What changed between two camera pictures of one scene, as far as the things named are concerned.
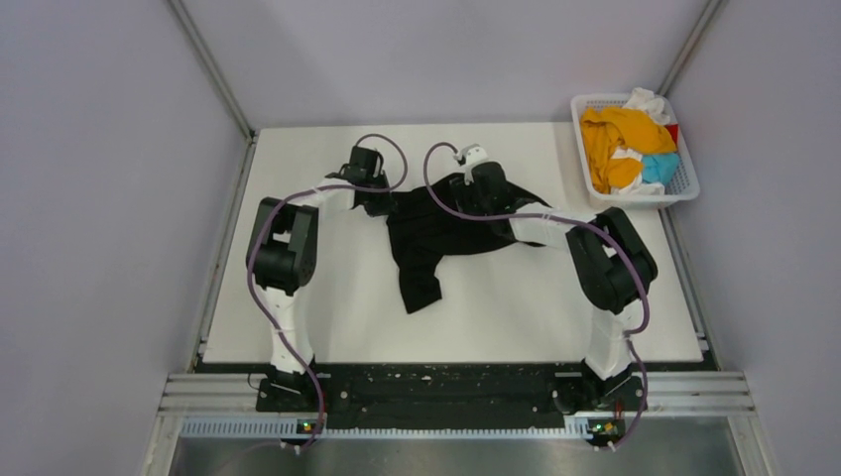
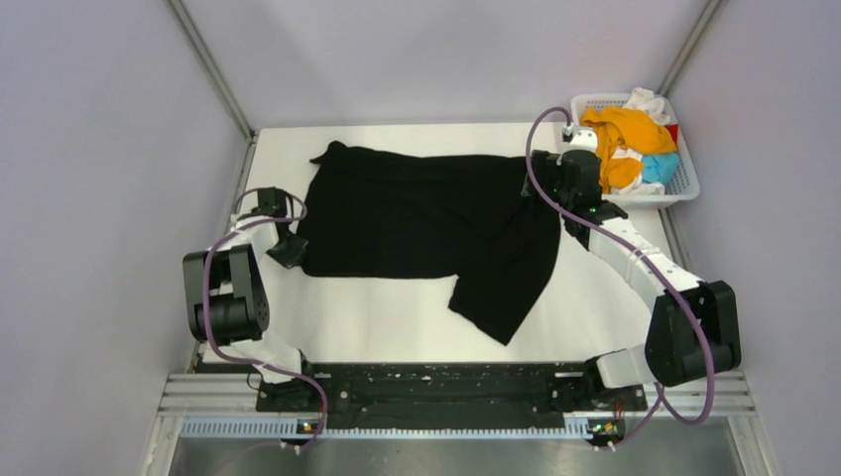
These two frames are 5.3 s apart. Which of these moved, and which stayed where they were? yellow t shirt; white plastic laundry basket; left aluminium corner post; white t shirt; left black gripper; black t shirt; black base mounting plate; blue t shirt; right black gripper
Moved: right black gripper; left black gripper; black t shirt
Stayed: left aluminium corner post; blue t shirt; black base mounting plate; white plastic laundry basket; white t shirt; yellow t shirt
